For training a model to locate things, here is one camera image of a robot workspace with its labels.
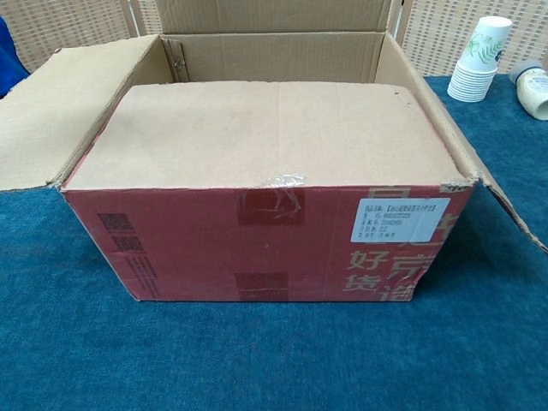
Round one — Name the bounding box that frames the red cardboard shipping box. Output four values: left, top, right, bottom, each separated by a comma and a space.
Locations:
0, 0, 548, 304

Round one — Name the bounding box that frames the stack of paper cups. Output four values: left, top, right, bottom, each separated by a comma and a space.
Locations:
446, 15, 513, 104

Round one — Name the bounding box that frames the mayonnaise squeeze bottle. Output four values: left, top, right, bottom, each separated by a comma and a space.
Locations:
509, 59, 548, 121

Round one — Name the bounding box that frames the blue towel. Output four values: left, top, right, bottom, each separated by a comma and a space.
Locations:
0, 15, 31, 100

